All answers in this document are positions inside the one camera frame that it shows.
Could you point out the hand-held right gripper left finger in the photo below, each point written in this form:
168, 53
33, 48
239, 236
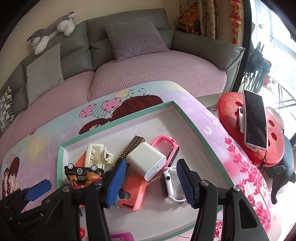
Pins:
114, 183

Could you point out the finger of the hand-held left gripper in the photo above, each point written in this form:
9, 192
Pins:
20, 213
38, 190

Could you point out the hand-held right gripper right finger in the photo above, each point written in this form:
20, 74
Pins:
185, 183

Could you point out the white smartwatch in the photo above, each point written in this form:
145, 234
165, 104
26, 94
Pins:
167, 185

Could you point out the orange toy knife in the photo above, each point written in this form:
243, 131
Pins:
134, 192

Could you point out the pink toy pup figure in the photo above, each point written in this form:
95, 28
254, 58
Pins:
89, 177

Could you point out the cream hair clip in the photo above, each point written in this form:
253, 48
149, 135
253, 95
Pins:
94, 154

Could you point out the black toy car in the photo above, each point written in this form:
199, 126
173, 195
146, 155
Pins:
81, 171

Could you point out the white charger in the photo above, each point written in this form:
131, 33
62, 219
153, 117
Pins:
145, 160

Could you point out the black gold patterned box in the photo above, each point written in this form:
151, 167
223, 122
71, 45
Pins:
133, 143

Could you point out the pink smartwatch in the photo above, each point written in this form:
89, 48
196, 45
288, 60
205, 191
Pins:
172, 141

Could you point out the magenta tube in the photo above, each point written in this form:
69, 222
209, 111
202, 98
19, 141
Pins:
122, 237

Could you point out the teal shallow cardboard box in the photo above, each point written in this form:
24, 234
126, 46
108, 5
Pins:
161, 120

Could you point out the printed blanket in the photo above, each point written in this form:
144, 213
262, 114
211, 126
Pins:
242, 185

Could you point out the white phone holder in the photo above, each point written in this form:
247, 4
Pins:
241, 122

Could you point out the black white patterned cushion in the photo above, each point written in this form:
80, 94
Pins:
5, 111

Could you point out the red plastic stool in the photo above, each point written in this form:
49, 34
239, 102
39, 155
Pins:
229, 109

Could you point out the smartphone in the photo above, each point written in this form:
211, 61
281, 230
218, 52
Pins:
255, 118

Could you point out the dark grey stool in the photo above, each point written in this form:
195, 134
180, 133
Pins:
282, 171

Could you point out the pink sofa cover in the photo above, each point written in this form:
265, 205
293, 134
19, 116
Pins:
150, 74

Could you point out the light grey cushion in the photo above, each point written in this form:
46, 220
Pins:
44, 74

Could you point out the black metal rack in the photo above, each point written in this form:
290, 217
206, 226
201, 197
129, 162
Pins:
256, 67

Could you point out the dark grey cushion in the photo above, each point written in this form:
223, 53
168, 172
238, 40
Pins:
134, 39

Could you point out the grey sofa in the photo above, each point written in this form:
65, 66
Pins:
99, 30

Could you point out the grey white plush dog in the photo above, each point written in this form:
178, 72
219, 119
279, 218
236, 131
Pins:
50, 31

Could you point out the orange backpack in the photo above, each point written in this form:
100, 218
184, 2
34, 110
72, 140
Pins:
187, 20

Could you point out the beige patterned curtain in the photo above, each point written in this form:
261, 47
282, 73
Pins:
208, 16

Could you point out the red hanging decoration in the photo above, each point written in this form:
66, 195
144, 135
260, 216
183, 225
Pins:
235, 18

